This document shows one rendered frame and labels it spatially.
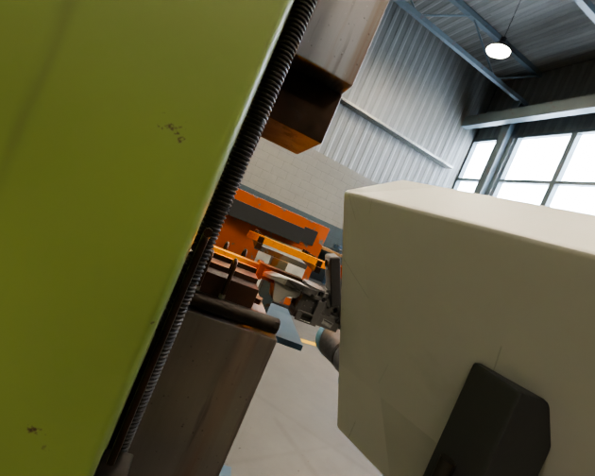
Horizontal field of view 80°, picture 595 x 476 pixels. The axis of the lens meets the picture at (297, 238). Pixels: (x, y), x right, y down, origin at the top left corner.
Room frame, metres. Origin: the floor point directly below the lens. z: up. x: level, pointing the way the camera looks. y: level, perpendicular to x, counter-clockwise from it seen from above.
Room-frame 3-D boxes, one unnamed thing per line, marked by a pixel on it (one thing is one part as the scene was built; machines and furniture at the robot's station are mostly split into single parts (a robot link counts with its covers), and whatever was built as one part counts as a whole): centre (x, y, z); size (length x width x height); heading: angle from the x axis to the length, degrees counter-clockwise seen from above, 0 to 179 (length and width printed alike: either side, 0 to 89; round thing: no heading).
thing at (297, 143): (0.69, 0.26, 1.32); 0.42 x 0.20 x 0.10; 105
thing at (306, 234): (4.68, 0.72, 0.63); 2.10 x 1.12 x 1.25; 113
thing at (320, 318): (0.81, -0.11, 0.97); 0.12 x 0.08 x 0.09; 105
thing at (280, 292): (0.76, -0.01, 0.98); 0.09 x 0.03 x 0.06; 108
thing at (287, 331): (1.30, 0.03, 0.76); 0.40 x 0.30 x 0.02; 10
